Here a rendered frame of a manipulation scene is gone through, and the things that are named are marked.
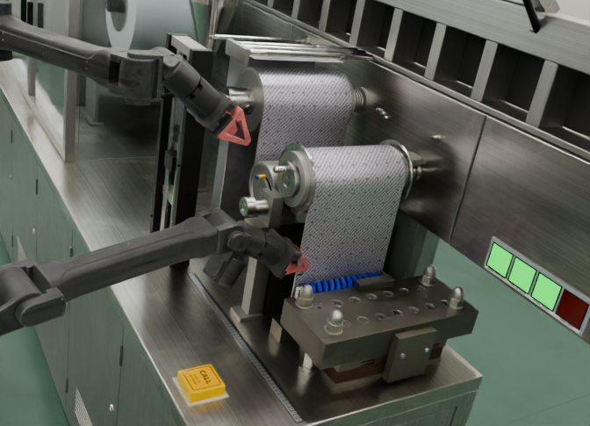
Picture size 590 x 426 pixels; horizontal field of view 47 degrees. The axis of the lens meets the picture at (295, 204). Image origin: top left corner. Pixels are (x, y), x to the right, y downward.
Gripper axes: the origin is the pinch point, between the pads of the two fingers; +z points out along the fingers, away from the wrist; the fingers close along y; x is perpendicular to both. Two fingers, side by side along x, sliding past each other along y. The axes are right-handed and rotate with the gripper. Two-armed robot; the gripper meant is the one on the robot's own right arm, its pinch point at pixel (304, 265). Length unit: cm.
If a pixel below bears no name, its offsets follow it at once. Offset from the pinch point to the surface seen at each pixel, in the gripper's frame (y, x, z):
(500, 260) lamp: 24.1, 23.9, 20.6
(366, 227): 0.2, 13.7, 8.6
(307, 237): 0.2, 5.8, -4.0
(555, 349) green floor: -56, 2, 226
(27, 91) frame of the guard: -162, -24, -16
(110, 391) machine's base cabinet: -33, -59, 0
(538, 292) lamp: 34.6, 23.0, 21.1
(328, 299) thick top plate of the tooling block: 7.0, -2.6, 4.6
